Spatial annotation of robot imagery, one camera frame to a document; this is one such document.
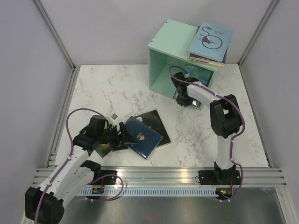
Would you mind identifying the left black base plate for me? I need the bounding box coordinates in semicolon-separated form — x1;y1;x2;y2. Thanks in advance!
92;170;117;186

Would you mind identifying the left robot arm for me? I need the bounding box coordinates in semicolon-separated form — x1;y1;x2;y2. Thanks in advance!
25;115;136;224

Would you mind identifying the teal ocean cover book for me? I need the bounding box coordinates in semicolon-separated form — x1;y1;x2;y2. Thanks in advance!
170;64;213;108

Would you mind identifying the aluminium rail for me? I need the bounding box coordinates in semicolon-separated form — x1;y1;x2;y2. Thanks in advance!
32;165;287;189

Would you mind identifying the light blue SO book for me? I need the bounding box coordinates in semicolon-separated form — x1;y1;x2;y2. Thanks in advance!
188;22;235;63

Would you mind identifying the left aluminium corner post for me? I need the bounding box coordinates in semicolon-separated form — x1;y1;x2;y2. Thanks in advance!
32;0;76;71

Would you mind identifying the navy blue book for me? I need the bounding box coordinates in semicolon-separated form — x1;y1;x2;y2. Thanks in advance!
124;116;163;160

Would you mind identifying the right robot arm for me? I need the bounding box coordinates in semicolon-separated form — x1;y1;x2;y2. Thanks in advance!
171;72;245;185

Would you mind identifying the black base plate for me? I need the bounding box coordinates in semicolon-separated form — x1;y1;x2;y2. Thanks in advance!
92;170;117;186
198;170;241;186

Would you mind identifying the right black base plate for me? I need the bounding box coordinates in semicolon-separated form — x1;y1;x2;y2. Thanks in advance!
198;170;241;186

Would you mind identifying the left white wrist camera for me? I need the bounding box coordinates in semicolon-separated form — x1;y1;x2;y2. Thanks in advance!
107;113;118;126

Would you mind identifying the green forest cover book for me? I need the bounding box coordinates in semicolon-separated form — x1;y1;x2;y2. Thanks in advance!
94;144;112;158

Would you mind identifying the purple cable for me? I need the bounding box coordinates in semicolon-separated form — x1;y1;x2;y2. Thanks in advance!
168;65;245;168
34;108;106;221

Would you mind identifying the mint green open cabinet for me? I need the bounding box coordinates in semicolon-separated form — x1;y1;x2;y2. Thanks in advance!
148;19;218;98

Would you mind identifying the aluminium corner post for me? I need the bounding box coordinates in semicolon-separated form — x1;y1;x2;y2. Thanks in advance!
238;0;280;67
32;0;76;71

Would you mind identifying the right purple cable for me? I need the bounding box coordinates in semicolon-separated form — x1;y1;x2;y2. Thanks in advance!
168;65;245;168

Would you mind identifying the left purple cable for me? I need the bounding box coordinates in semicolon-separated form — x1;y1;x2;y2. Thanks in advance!
34;108;106;221

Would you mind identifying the right aluminium corner post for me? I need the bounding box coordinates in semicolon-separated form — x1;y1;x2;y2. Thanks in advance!
238;0;280;67

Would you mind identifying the yellow book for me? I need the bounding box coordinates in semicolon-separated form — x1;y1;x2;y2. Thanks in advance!
189;43;230;68

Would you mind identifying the white slotted cable duct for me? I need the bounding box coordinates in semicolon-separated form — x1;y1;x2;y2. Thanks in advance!
77;187;218;197

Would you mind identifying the dark purple galaxy book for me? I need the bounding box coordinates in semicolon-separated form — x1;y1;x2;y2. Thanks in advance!
189;25;232;65

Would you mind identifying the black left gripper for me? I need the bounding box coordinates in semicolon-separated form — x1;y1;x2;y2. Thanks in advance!
97;122;137;152

